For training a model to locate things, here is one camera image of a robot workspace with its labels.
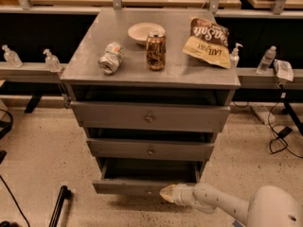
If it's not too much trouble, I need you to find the grey middle drawer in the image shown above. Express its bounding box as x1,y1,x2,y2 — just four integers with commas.
87,138,214,161

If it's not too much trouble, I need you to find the black power adapter with cable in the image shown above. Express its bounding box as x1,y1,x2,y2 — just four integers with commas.
267,84,303,159

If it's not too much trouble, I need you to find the brown sea salt chip bag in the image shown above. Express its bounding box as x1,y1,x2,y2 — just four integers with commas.
183,17,231,69

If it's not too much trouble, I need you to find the clear pump bottle far left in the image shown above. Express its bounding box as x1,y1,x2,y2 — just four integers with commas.
2,44,23,68

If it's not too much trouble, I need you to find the black cable left floor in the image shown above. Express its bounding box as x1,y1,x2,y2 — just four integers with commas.
0,108,31,227

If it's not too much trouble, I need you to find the clear plastic water bottle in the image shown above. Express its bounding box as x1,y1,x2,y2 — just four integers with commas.
257,45,276,74

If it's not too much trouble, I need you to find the black pole on floor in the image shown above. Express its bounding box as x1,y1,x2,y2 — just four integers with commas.
48,185,71,227

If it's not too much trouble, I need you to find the grey bottom drawer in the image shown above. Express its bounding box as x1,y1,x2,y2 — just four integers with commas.
93,158,205,197

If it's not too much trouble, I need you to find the grey drawer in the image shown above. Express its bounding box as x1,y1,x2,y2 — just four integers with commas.
87,138,214,161
93,158,205,197
71,101,230,132

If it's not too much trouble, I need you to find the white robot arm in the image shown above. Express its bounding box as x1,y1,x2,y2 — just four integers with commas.
159,183,303,227

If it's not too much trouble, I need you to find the grey top drawer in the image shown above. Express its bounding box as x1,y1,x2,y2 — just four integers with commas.
71,101,230,132

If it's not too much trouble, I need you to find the white ceramic bowl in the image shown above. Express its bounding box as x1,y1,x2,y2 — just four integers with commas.
128,23,165,46

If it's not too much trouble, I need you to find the crumpled white plastic packet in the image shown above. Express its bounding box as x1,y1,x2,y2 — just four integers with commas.
274,60,294,81

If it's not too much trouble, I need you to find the grey wooden drawer cabinet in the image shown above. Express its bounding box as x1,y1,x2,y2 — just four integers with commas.
62,9,240,183

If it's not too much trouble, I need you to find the grey metal shelf rail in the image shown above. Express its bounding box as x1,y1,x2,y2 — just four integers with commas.
0,61,67,83

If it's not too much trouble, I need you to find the crushed silver green can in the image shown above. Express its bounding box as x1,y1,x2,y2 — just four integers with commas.
98,42,124,75

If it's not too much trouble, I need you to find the brown upright soda can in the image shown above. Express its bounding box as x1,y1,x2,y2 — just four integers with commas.
146,31,166,71

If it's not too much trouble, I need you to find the clear pump bottle right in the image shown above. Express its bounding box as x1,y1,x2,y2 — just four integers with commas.
229,43,242,68

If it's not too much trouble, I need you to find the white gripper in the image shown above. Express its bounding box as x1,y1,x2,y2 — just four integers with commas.
159,183,196,206

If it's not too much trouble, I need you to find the clear pump bottle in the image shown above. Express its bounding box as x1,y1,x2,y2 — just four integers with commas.
2,44,23,68
229,43,242,68
44,49,62,73

